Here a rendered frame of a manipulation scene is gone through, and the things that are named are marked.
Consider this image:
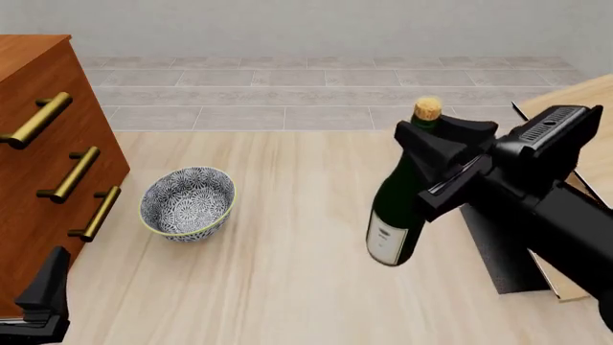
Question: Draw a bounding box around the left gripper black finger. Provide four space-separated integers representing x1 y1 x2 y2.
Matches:
13 245 72 318

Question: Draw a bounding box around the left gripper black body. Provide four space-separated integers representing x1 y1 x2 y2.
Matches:
0 310 72 345

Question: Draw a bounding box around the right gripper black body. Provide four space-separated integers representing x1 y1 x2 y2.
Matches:
417 143 505 223

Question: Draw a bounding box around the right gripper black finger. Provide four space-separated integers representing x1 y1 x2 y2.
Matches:
439 114 499 146
393 120 468 189

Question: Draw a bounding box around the dark green wine bottle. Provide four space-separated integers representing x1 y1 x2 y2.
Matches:
366 96 444 267

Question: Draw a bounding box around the blue white patterned bowl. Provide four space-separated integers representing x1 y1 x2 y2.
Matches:
138 165 238 244

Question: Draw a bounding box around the wooden cabinet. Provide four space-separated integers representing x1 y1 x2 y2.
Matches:
0 34 131 319

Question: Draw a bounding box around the long brass cabinet handle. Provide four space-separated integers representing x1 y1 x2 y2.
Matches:
0 91 75 151

